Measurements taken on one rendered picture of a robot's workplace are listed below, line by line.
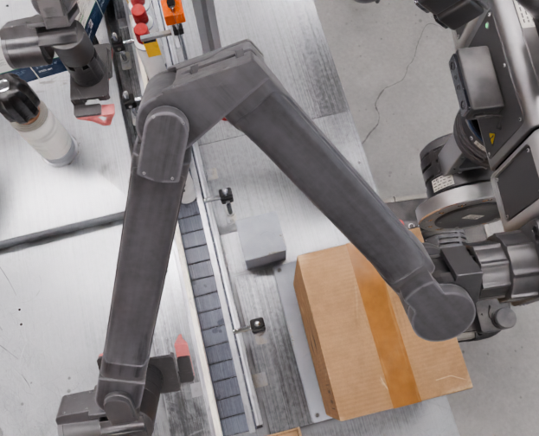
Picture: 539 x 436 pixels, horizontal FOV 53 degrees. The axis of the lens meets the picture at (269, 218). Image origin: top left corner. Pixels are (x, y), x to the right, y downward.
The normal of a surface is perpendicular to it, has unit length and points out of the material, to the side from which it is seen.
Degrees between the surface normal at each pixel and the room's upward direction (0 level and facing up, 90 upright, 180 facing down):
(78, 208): 0
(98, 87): 1
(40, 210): 0
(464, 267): 40
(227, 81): 50
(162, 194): 59
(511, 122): 90
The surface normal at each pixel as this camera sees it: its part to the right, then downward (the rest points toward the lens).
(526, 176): -0.99, 0.12
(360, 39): -0.01, -0.31
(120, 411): 0.08, 0.53
